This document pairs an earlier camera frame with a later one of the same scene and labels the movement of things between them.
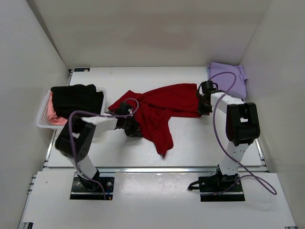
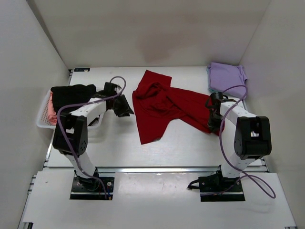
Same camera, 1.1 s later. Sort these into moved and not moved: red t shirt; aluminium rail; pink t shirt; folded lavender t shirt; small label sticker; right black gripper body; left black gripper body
Moved: right black gripper body; red t shirt; left black gripper body
Not moved: aluminium rail; pink t shirt; folded lavender t shirt; small label sticker
